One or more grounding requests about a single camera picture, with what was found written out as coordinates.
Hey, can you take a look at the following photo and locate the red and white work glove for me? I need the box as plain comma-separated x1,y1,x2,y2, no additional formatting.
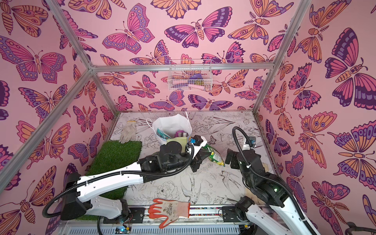
148,198,191,229

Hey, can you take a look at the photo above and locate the white wire basket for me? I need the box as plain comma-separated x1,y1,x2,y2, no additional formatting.
166,58,213,92

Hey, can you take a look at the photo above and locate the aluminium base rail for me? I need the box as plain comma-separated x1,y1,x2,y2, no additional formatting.
58,205,261,235

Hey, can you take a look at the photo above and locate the white paper gift bag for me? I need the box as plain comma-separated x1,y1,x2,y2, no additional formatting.
146,112,193,153

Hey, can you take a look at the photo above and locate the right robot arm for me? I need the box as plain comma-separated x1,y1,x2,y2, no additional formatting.
225,126,319,235

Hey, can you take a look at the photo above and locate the white knit work glove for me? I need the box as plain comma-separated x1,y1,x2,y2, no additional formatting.
119,120,137,144

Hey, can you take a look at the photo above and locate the pink roll in basket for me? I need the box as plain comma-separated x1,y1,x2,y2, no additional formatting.
188,84,212,91

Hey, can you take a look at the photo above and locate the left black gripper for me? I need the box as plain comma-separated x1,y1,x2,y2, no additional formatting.
163,150,211,174

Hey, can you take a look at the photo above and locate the green artificial grass mat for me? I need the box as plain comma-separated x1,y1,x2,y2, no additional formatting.
76,140,143,221

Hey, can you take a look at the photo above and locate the brown M&M's candy packet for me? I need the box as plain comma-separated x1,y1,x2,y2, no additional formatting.
175,130,189,138

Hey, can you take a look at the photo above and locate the purple item in basket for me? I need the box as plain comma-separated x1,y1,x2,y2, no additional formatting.
189,73,203,80

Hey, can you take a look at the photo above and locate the green snack packet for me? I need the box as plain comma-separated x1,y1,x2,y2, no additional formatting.
204,144,225,166

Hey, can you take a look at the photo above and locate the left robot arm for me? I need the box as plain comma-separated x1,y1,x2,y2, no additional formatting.
42,135,208,221

